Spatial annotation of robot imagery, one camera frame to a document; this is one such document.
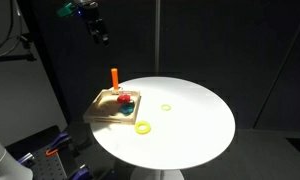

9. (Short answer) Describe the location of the purple clamp orange handle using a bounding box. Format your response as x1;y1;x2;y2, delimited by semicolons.
45;132;73;158

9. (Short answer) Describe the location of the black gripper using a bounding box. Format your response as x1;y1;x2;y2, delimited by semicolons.
79;4;110;46

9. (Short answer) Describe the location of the orange peg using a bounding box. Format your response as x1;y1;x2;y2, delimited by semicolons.
110;67;120;91

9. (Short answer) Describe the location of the grey vertical pole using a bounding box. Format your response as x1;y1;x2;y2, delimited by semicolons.
154;0;162;75

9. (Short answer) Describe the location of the white table pedestal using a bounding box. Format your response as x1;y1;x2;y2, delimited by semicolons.
129;167;185;180

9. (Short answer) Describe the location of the black tripod bar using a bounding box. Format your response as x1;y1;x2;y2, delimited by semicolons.
0;32;38;64

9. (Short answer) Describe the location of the wooden tray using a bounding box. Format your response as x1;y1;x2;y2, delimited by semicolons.
82;87;142;126

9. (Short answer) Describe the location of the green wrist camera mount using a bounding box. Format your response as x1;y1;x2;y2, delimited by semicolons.
56;2;75;19

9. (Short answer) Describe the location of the small yellow ring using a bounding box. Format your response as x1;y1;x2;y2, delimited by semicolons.
160;103;172;112

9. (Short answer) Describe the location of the red ring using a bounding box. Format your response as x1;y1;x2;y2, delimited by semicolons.
116;93;133;105

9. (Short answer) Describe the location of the black cable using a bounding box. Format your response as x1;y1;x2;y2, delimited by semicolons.
0;0;18;55

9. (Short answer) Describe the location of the large yellow ring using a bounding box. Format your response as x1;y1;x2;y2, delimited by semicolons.
134;120;153;136

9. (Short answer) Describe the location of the black perforated breadboard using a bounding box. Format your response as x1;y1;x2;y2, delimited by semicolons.
4;124;83;180

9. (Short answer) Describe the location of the blue ring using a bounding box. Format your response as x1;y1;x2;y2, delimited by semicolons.
119;102;136;115

